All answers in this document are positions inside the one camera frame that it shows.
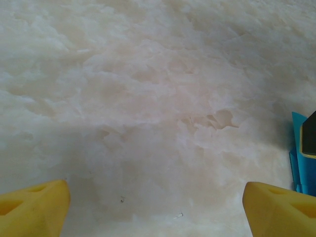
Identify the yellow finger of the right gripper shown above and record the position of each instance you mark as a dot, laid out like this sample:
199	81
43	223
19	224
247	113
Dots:
309	138

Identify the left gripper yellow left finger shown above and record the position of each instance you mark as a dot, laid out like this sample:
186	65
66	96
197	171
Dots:
29	212

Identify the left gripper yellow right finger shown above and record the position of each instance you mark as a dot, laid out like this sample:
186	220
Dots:
279	214

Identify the blue paper sheet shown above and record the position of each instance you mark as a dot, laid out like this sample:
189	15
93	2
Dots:
306	172

